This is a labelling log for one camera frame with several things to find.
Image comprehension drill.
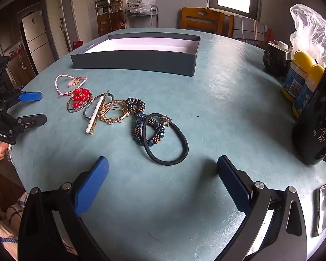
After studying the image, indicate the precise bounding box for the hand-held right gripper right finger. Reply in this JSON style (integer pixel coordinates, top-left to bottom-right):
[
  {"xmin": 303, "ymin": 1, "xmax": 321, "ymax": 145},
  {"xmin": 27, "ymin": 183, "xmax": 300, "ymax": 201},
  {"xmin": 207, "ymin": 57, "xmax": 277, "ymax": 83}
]
[{"xmin": 217, "ymin": 155, "xmax": 307, "ymax": 261}]

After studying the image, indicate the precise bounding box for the white refrigerator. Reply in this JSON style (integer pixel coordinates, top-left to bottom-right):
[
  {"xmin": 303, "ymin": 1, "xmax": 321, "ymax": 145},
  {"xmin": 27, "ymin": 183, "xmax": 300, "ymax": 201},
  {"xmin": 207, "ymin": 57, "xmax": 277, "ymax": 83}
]
[{"xmin": 22, "ymin": 10, "xmax": 55, "ymax": 66}]

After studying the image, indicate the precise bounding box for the grey plaid cloth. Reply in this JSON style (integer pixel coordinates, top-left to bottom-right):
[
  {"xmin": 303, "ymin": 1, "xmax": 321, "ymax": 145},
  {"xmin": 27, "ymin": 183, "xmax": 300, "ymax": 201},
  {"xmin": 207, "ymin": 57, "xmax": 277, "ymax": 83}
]
[{"xmin": 232, "ymin": 15, "xmax": 268, "ymax": 42}]

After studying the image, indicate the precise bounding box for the pink cord bracelet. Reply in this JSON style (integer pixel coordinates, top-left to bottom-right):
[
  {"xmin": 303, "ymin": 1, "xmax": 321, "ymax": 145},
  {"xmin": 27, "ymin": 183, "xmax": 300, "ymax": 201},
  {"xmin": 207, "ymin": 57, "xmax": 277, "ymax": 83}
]
[{"xmin": 55, "ymin": 74, "xmax": 87, "ymax": 96}]

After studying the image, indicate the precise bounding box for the black hair tie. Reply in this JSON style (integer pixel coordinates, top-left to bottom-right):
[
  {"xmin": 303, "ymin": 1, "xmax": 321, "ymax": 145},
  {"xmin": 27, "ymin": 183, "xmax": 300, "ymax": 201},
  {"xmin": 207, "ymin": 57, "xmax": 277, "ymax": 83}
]
[{"xmin": 140, "ymin": 112, "xmax": 189, "ymax": 166}]

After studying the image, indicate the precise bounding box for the pearl hair clip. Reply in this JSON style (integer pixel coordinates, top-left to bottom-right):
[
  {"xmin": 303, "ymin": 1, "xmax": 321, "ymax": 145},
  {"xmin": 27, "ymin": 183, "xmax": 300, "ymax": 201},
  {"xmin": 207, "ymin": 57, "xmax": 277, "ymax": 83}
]
[{"xmin": 85, "ymin": 98, "xmax": 104, "ymax": 135}]

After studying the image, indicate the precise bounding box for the metal cart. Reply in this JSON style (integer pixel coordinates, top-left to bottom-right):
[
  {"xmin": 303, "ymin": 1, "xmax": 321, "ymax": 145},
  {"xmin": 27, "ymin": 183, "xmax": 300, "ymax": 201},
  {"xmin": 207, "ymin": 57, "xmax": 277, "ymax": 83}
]
[{"xmin": 124, "ymin": 5, "xmax": 159, "ymax": 29}]

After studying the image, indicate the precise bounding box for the gold round hair pin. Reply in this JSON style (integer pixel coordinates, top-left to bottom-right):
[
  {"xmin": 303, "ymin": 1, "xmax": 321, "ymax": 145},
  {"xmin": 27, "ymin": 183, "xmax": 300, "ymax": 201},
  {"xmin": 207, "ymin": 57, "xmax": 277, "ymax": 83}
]
[{"xmin": 98, "ymin": 89, "xmax": 117, "ymax": 115}]

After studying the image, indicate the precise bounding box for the black glossy package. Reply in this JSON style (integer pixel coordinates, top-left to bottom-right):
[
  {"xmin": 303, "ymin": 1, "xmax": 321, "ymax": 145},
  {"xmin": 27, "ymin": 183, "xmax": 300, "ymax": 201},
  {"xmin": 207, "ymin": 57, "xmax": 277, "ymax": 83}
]
[{"xmin": 292, "ymin": 68, "xmax": 326, "ymax": 166}]

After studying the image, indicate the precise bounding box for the wooden shelf unit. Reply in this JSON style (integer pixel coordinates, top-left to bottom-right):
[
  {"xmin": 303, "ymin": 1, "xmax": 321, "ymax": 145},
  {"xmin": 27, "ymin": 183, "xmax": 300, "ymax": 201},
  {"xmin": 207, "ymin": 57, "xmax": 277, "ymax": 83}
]
[{"xmin": 95, "ymin": 0, "xmax": 125, "ymax": 37}]

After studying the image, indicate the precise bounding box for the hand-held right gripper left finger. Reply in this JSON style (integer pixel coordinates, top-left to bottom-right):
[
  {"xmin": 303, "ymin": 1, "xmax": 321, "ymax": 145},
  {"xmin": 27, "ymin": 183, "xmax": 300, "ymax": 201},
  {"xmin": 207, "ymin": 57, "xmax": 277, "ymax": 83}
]
[{"xmin": 18, "ymin": 156, "xmax": 110, "ymax": 261}]

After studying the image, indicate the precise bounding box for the silver bangle bracelet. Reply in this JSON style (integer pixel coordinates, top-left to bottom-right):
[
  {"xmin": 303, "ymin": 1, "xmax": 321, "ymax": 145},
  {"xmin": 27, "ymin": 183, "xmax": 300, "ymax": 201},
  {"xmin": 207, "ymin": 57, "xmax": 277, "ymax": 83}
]
[
  {"xmin": 83, "ymin": 93, "xmax": 115, "ymax": 120},
  {"xmin": 67, "ymin": 95, "xmax": 94, "ymax": 113}
]

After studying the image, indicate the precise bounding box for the blue beaded bracelet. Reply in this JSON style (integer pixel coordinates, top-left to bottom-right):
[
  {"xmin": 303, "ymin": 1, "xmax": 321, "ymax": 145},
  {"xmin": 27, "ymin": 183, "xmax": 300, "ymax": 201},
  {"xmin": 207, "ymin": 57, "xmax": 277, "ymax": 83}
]
[{"xmin": 126, "ymin": 97, "xmax": 167, "ymax": 146}]

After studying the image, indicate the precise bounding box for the clear plastic bag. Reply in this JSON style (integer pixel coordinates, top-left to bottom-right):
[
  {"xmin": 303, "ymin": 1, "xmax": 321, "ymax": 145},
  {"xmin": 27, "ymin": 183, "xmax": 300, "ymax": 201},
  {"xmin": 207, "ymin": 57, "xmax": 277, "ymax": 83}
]
[{"xmin": 289, "ymin": 3, "xmax": 326, "ymax": 71}]

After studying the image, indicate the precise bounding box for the black mug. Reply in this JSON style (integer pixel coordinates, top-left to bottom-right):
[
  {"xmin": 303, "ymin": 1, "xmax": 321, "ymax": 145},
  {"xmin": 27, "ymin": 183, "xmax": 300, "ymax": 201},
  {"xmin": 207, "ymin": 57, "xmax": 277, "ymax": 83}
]
[{"xmin": 263, "ymin": 42, "xmax": 291, "ymax": 77}]

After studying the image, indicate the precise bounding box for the yellow-capped blue bottle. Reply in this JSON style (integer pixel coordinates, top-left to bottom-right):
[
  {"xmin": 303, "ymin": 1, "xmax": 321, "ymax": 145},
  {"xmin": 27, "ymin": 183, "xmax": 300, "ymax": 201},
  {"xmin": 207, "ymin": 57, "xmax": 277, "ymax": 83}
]
[
  {"xmin": 292, "ymin": 64, "xmax": 325, "ymax": 119},
  {"xmin": 281, "ymin": 50, "xmax": 314, "ymax": 104}
]

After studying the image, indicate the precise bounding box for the white plastic bag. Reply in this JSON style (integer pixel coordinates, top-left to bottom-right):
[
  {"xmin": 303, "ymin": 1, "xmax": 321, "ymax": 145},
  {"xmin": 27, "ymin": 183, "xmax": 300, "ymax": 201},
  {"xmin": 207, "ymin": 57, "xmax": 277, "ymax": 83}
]
[{"xmin": 126, "ymin": 0, "xmax": 156, "ymax": 14}]

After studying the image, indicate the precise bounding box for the white door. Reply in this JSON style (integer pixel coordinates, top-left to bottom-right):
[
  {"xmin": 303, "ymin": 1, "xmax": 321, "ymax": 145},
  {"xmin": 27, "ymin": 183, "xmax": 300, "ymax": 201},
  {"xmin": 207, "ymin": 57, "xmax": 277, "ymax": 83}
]
[{"xmin": 45, "ymin": 0, "xmax": 72, "ymax": 60}]

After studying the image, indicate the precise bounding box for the dark jewelry box tray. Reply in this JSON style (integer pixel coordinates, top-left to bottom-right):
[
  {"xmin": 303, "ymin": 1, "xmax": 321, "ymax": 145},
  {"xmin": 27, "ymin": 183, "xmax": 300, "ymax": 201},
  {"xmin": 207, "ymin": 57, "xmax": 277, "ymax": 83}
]
[{"xmin": 71, "ymin": 32, "xmax": 201, "ymax": 77}]

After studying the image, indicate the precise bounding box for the plaid clothing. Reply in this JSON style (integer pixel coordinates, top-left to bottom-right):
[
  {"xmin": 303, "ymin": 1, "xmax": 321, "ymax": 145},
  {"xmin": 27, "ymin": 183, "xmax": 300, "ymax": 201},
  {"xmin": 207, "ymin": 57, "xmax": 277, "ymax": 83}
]
[{"xmin": 0, "ymin": 166, "xmax": 30, "ymax": 261}]

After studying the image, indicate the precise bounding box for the red bead bracelet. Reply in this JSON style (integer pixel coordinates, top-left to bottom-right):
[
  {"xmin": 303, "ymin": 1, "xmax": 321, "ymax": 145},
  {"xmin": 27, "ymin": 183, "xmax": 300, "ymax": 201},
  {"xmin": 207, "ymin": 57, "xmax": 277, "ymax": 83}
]
[{"xmin": 71, "ymin": 87, "xmax": 93, "ymax": 109}]

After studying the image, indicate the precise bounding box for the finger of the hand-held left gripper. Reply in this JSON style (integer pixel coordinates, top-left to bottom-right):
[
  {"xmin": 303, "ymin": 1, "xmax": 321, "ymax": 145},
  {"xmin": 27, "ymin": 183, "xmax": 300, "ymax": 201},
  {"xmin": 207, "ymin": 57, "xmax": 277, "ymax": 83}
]
[
  {"xmin": 0, "ymin": 86, "xmax": 43, "ymax": 110},
  {"xmin": 5, "ymin": 114, "xmax": 47, "ymax": 136}
]

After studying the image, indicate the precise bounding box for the gold chain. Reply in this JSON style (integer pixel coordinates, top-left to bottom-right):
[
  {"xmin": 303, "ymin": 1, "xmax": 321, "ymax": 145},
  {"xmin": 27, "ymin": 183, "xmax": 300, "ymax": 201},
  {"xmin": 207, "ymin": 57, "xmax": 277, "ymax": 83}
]
[{"xmin": 100, "ymin": 100, "xmax": 132, "ymax": 125}]

